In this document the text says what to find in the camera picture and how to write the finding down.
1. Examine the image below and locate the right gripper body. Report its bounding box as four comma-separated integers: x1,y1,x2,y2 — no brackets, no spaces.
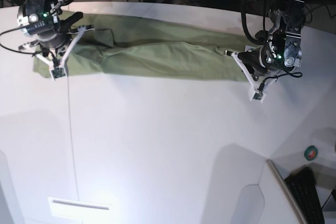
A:
17,11,78,51

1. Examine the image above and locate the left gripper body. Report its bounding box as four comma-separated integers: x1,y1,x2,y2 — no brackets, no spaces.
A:
238,46,281,80

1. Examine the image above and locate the green t-shirt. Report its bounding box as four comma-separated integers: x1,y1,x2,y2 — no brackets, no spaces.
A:
33,10,259,82

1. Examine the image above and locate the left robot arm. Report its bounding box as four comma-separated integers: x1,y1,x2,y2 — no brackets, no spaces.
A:
238,0,306,81

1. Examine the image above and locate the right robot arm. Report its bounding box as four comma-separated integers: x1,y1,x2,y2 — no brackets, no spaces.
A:
17,0,83,53

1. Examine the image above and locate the green tape roll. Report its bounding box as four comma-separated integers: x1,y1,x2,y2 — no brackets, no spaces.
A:
304,145,318,161

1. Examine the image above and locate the black keyboard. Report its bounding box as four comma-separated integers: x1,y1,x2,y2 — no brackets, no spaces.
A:
285,167,325,224

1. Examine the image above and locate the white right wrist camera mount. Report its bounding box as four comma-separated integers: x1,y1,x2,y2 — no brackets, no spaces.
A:
19,25,94,80

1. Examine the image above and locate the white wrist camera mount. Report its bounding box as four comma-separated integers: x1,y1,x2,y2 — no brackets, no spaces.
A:
224,50,280,103
19,25,94,80

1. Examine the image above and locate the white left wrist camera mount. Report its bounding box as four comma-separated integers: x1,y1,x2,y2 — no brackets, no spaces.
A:
224,50,280,103

